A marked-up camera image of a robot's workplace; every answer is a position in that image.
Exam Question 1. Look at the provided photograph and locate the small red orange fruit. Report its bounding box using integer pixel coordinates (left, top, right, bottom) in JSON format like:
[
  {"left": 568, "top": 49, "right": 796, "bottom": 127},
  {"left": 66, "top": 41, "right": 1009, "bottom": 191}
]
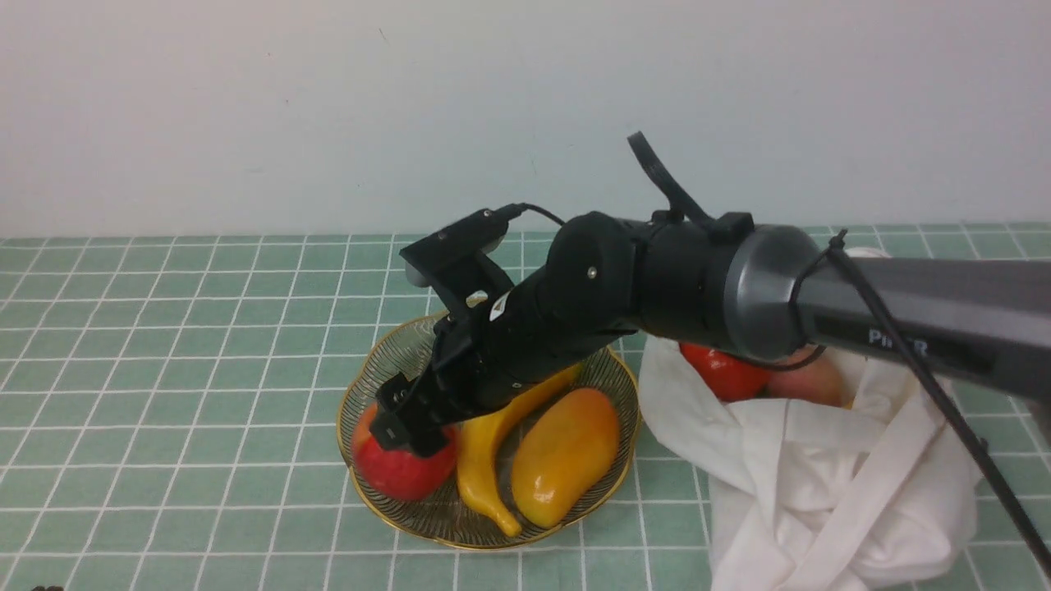
[{"left": 679, "top": 342, "right": 772, "bottom": 403}]

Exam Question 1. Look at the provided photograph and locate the green checkered tablecloth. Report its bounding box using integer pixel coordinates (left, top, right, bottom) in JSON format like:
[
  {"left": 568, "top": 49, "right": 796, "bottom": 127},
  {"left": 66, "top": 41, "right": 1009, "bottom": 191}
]
[{"left": 0, "top": 223, "right": 1051, "bottom": 591}]

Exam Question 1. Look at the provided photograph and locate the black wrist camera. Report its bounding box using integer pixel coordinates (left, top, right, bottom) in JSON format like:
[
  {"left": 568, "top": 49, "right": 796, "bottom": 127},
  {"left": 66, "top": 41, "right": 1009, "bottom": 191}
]
[{"left": 399, "top": 205, "right": 521, "bottom": 317}]

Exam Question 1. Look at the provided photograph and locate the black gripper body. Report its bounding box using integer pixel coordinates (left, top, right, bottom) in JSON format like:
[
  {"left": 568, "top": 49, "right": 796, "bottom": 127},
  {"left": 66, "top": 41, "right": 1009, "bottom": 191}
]
[{"left": 411, "top": 264, "right": 637, "bottom": 428}]

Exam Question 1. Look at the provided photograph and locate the white cloth bag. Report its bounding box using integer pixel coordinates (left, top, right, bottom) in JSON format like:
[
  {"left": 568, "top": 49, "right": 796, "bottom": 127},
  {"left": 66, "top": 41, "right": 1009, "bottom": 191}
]
[{"left": 639, "top": 337, "right": 982, "bottom": 590}]

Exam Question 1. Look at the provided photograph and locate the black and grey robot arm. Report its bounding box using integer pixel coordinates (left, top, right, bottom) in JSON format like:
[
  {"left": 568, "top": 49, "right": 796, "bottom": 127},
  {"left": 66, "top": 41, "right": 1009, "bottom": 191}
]
[{"left": 370, "top": 207, "right": 1050, "bottom": 457}]

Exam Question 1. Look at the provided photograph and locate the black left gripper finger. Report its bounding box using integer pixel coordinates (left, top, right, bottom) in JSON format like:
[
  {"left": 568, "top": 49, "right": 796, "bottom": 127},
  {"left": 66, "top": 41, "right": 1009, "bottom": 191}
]
[{"left": 370, "top": 375, "right": 414, "bottom": 451}]

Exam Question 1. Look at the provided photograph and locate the yellow banana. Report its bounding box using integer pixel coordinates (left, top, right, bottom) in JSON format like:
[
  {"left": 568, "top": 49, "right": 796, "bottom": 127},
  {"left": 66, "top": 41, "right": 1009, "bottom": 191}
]
[{"left": 457, "top": 364, "right": 582, "bottom": 538}]

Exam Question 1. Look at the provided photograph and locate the black cable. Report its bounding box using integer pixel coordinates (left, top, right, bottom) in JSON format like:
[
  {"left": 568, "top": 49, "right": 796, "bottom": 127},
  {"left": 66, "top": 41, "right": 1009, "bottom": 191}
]
[{"left": 511, "top": 131, "right": 1051, "bottom": 575}]

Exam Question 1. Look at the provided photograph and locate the large red apple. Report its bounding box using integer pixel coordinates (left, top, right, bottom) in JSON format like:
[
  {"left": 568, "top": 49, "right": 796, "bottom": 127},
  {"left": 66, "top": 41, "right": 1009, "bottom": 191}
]
[{"left": 351, "top": 403, "right": 461, "bottom": 502}]

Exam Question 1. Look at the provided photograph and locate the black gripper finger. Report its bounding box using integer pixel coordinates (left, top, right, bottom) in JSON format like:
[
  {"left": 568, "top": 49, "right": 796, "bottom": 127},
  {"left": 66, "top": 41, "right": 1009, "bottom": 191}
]
[{"left": 406, "top": 415, "right": 449, "bottom": 458}]

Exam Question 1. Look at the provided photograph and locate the pale peach fruit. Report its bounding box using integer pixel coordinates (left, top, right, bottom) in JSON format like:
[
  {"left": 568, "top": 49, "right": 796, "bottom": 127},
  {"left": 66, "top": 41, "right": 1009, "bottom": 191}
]
[{"left": 766, "top": 353, "right": 846, "bottom": 407}]

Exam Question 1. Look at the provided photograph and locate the orange yellow mango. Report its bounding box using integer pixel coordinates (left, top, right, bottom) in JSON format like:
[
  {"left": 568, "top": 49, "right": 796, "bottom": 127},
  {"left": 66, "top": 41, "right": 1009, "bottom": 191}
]
[{"left": 511, "top": 388, "right": 620, "bottom": 529}]

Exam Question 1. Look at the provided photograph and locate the gold-rimmed glass bowl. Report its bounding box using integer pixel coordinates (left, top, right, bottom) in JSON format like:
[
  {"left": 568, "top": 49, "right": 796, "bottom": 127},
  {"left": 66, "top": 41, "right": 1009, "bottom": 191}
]
[{"left": 337, "top": 313, "right": 641, "bottom": 552}]

